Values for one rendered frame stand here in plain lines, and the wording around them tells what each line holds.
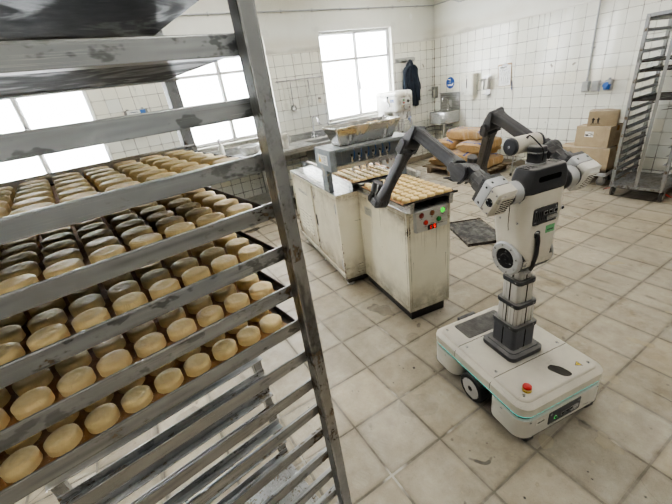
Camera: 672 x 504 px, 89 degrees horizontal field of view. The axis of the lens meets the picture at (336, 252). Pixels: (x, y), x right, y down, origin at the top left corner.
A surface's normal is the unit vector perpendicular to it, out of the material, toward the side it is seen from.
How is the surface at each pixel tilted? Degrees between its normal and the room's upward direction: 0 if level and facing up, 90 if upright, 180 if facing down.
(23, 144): 90
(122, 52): 90
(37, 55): 90
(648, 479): 0
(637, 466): 0
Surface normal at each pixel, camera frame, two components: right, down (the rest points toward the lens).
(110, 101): 0.52, 0.31
